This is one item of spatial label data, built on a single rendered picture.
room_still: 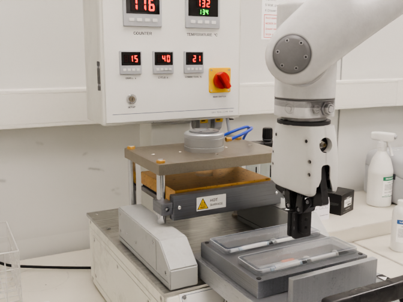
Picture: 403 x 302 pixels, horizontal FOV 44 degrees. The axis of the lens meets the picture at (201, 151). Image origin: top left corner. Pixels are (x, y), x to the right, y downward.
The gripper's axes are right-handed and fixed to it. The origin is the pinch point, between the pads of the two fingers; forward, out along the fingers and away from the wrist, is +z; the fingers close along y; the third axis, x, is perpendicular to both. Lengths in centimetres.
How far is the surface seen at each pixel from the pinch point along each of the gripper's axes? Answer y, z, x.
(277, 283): -3.9, 6.4, 6.6
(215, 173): 30.1, -0.8, -3.0
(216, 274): 5.6, 8.1, 10.7
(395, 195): 57, 22, -88
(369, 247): 42, 30, -61
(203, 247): 11.7, 6.1, 9.7
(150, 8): 43, -34, 5
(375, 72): 78, -18, -98
